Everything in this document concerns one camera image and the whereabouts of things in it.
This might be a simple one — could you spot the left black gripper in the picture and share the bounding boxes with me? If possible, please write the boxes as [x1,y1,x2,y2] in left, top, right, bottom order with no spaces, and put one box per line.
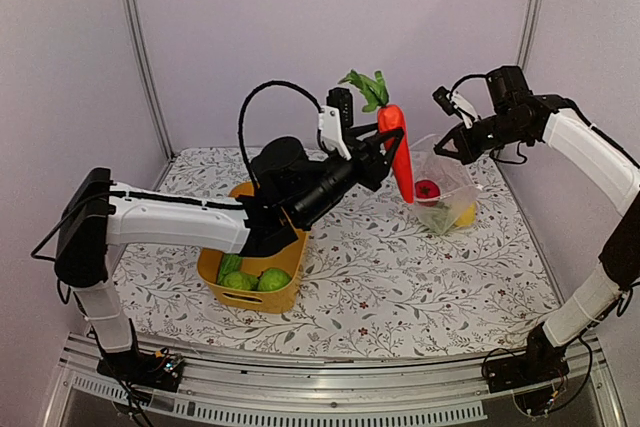
[293,122,403,228]

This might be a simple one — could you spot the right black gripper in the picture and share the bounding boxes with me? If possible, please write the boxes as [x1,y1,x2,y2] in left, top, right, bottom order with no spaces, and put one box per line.
[435,110,531,164]

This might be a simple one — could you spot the orange toy carrot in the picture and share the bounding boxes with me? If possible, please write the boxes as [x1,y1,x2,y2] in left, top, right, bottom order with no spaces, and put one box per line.
[377,104,414,204]

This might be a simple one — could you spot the green toy lettuce leaf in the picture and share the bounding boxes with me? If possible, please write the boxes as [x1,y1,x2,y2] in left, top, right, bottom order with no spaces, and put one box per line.
[338,69,389,113]

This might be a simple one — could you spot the clear zip top bag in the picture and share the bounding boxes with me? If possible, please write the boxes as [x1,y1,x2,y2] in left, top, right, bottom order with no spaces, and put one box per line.
[409,134,482,235]

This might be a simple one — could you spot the red toy tomato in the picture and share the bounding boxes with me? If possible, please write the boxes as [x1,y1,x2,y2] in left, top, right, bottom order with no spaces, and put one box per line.
[415,179,441,207]

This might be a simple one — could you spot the yellow toy lemon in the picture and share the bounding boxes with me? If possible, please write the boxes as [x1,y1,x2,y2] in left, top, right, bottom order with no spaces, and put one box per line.
[454,203,477,228]

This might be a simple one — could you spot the green toy grapes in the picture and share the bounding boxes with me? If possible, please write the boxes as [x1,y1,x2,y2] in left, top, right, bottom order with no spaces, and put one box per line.
[423,201,453,235]

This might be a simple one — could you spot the yellow plastic basket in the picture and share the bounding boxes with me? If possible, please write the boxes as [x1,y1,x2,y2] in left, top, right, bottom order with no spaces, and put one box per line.
[196,181,309,315]

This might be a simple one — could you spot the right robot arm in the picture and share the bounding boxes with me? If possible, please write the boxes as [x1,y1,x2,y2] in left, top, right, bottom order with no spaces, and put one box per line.
[433,88,639,383]

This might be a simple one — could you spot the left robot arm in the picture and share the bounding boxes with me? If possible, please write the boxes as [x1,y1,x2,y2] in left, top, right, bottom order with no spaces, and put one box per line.
[50,124,404,381]

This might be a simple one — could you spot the floral table mat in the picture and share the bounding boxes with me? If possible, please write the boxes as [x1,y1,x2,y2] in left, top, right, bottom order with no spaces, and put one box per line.
[114,159,558,358]

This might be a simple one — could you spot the green toy cucumber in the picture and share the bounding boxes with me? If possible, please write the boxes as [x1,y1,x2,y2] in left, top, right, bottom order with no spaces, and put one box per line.
[217,253,243,285]

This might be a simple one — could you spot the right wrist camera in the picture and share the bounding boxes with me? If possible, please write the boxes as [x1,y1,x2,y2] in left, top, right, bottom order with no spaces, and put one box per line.
[432,86,480,129]

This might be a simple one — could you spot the left black cable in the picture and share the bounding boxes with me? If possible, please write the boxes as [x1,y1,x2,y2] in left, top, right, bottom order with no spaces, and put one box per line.
[237,78,324,188]

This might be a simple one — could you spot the black cable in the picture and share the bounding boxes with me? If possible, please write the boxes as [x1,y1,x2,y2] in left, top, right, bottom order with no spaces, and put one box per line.
[447,71,640,168]
[237,78,324,188]

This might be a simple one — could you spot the right black cable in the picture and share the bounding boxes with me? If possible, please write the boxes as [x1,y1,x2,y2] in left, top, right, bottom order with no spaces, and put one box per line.
[447,71,640,168]

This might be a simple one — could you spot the right aluminium frame post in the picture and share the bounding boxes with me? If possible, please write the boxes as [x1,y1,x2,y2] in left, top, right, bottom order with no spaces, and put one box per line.
[516,0,543,70]

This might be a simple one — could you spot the aluminium frame post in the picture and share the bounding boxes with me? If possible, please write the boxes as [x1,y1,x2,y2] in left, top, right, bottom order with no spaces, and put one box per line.
[516,0,543,70]
[122,0,175,160]

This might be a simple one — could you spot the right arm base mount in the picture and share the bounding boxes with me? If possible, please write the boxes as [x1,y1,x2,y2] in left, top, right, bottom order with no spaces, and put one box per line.
[481,325,569,416]

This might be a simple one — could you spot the front aluminium rail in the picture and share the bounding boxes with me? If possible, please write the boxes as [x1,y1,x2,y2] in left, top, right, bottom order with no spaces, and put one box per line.
[42,334,631,426]

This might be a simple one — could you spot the left aluminium frame post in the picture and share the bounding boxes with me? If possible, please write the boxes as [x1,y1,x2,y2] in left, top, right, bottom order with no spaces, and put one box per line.
[122,0,175,160]

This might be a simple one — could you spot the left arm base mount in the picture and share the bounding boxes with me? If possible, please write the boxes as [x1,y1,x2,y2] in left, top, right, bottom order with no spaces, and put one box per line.
[97,345,185,393]

